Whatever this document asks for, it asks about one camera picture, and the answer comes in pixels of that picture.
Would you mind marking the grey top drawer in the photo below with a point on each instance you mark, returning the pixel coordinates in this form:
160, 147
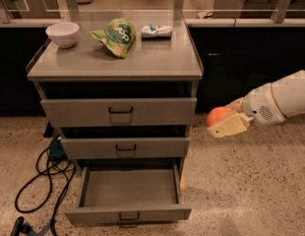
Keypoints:
119, 111

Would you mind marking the orange fruit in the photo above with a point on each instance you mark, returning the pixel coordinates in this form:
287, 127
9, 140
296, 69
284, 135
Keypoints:
217, 114

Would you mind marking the grey drawer cabinet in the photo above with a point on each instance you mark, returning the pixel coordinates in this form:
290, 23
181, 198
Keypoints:
164, 68

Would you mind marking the grey middle drawer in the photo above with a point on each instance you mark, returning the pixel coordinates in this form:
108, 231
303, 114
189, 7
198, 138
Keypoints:
125, 148

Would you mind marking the white ceramic bowl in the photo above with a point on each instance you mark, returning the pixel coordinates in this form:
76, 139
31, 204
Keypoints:
65, 35

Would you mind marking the black clamp tool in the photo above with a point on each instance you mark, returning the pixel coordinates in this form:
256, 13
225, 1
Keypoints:
20, 227

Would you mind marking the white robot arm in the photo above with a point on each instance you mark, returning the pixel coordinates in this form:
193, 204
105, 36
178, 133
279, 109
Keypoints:
289, 95

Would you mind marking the glass barrier panel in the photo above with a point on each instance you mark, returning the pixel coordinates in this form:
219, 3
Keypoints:
194, 11

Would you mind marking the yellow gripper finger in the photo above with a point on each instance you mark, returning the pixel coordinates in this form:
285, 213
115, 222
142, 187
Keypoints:
236, 105
232, 124

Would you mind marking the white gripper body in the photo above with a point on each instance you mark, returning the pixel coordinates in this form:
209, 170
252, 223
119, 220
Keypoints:
260, 104

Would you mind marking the silver blue snack packet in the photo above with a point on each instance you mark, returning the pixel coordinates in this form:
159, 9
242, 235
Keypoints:
152, 31

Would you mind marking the grey drawer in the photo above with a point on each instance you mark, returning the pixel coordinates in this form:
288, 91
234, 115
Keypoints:
125, 148
119, 111
129, 195

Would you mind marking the blue power box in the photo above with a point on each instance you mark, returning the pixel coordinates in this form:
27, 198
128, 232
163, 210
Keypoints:
56, 150

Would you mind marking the grey bottom drawer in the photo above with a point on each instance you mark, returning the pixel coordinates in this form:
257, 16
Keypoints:
129, 195

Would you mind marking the green chip bag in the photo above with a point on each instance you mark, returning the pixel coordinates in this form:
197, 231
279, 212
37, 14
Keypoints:
118, 37

